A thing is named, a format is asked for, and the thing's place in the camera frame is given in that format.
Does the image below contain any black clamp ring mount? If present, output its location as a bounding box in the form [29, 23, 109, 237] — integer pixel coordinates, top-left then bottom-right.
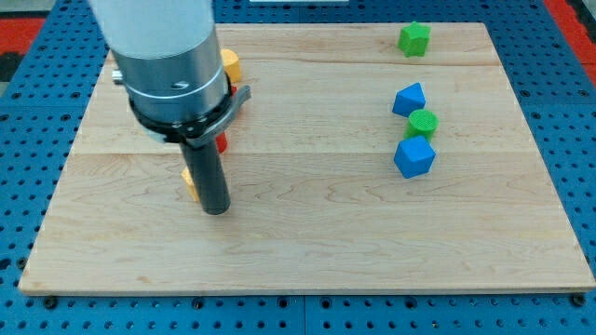
[129, 86, 251, 147]

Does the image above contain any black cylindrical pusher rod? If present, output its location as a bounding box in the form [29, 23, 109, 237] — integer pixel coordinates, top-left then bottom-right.
[181, 141, 230, 215]

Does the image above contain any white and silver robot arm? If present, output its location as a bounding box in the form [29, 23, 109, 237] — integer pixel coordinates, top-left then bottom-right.
[89, 0, 251, 215]

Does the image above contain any blue triangle block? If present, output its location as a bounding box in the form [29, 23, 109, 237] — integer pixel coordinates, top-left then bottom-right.
[392, 82, 427, 117]

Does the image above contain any green star block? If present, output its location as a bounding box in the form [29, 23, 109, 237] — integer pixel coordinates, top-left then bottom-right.
[397, 21, 431, 58]

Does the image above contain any yellow block behind rod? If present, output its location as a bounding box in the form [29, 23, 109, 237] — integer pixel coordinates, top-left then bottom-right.
[181, 167, 200, 203]

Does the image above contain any red block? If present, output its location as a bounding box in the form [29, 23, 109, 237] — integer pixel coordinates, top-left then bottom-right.
[216, 86, 237, 154]

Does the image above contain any yellow cylinder block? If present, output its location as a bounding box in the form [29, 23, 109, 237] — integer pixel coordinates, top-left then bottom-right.
[220, 48, 242, 84]

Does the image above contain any wooden board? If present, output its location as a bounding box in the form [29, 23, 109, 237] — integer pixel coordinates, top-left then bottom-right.
[19, 23, 595, 296]

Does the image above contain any blue cube block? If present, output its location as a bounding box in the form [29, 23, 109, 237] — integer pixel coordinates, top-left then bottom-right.
[394, 136, 436, 179]

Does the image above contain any green cylinder block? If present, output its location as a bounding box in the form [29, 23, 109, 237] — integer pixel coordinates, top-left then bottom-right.
[404, 109, 440, 142]

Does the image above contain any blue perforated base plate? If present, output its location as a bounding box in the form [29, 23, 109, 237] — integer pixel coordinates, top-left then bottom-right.
[1, 1, 595, 334]

